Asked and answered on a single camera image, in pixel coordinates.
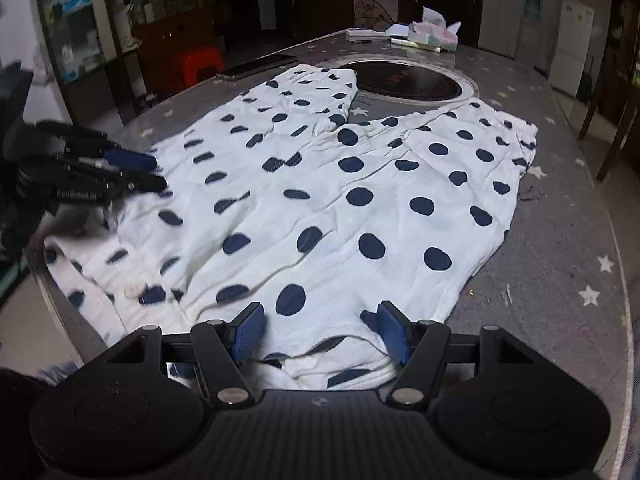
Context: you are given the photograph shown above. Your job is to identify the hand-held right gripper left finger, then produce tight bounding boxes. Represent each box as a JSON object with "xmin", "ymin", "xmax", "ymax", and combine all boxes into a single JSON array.
[{"xmin": 106, "ymin": 302, "xmax": 266, "ymax": 408}]

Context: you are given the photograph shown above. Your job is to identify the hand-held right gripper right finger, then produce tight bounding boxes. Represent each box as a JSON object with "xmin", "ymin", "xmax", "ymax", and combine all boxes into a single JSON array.
[{"xmin": 375, "ymin": 301, "xmax": 540, "ymax": 409}]

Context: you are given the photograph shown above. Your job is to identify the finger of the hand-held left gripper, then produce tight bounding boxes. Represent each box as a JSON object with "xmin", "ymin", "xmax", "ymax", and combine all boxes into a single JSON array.
[
  {"xmin": 49, "ymin": 153, "xmax": 169, "ymax": 207},
  {"xmin": 37, "ymin": 120, "xmax": 159, "ymax": 172}
]

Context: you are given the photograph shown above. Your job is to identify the white navy polka dot pants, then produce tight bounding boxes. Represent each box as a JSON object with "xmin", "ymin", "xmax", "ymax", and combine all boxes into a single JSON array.
[{"xmin": 44, "ymin": 62, "xmax": 539, "ymax": 390}]

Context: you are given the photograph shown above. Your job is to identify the red plastic stool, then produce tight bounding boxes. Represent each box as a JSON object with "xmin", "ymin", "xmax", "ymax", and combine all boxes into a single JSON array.
[{"xmin": 177, "ymin": 46, "xmax": 226, "ymax": 89}]

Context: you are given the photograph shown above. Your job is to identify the glass display cabinet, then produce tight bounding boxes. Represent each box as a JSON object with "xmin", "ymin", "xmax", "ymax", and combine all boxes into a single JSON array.
[{"xmin": 34, "ymin": 0, "xmax": 132, "ymax": 126}]

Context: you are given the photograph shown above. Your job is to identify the brown wooden cabinet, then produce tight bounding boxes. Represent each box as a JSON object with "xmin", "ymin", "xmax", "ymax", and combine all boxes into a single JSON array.
[{"xmin": 117, "ymin": 0, "xmax": 221, "ymax": 101}]

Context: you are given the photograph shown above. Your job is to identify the dark smartphone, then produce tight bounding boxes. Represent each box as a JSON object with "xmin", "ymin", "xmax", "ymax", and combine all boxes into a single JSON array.
[{"xmin": 223, "ymin": 54, "xmax": 299, "ymax": 80}]

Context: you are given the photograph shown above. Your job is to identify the round black induction hotplate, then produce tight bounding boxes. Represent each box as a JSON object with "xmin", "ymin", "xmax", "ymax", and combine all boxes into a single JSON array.
[{"xmin": 331, "ymin": 53, "xmax": 480, "ymax": 107}]

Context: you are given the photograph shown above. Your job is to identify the white papers and pen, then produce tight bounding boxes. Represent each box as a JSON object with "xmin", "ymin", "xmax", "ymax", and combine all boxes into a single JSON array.
[{"xmin": 346, "ymin": 27, "xmax": 410, "ymax": 43}]

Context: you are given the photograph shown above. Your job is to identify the round hand fan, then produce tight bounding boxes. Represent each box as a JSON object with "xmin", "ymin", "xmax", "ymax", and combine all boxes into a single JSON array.
[{"xmin": 354, "ymin": 0, "xmax": 392, "ymax": 31}]

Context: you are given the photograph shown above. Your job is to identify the tissue pack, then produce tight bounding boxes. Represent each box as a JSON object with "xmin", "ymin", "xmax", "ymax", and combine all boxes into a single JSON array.
[{"xmin": 407, "ymin": 6, "xmax": 463, "ymax": 53}]

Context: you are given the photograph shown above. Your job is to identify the wooden chair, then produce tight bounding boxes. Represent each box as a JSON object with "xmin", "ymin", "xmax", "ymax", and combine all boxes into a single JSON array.
[{"xmin": 578, "ymin": 0, "xmax": 640, "ymax": 182}]

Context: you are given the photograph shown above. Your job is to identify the white refrigerator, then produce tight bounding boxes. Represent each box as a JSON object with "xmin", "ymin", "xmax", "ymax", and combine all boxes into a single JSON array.
[{"xmin": 549, "ymin": 0, "xmax": 596, "ymax": 97}]

